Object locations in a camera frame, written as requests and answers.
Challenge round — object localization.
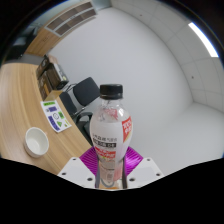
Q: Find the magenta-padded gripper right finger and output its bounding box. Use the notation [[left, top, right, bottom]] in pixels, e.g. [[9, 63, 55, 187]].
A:
[[123, 146, 165, 190]]

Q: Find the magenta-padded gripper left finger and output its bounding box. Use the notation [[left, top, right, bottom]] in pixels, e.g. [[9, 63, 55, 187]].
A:
[[57, 146, 100, 190]]

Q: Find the clear drink bottle black cap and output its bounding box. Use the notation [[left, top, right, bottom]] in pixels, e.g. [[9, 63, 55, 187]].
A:
[[89, 83, 133, 188]]

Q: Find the white patterned mug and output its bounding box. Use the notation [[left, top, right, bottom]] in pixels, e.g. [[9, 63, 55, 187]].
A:
[[24, 126, 50, 159]]

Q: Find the printed sticker sheet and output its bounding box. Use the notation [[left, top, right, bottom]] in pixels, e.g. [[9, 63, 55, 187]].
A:
[[40, 99, 73, 134]]

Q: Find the black office chair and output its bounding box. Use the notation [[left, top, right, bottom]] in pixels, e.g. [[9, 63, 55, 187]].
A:
[[59, 76, 101, 118]]

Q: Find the black box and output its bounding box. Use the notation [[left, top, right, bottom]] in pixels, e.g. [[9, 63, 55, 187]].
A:
[[44, 62, 70, 90]]

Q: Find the dark brown box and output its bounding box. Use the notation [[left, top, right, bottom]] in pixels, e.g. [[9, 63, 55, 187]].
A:
[[35, 54, 51, 79]]

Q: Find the black armchair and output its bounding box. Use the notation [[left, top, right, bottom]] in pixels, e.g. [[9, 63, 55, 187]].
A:
[[6, 33, 31, 61]]

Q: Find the wooden glass-door cabinet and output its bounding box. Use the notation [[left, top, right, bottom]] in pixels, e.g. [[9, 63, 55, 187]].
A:
[[24, 0, 99, 58]]

